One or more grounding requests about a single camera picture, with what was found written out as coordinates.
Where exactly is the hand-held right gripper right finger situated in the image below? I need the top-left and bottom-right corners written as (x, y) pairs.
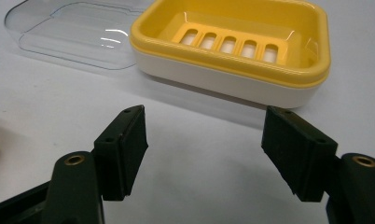
top-left (260, 105), bottom-right (375, 224)

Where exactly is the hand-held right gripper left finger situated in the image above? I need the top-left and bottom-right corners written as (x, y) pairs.
top-left (41, 105), bottom-right (149, 224)

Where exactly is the yellow and white soap box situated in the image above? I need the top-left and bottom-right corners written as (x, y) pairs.
top-left (129, 0), bottom-right (332, 109)

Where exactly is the clear plastic soap box lid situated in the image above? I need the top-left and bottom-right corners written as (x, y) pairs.
top-left (4, 0), bottom-right (155, 71)

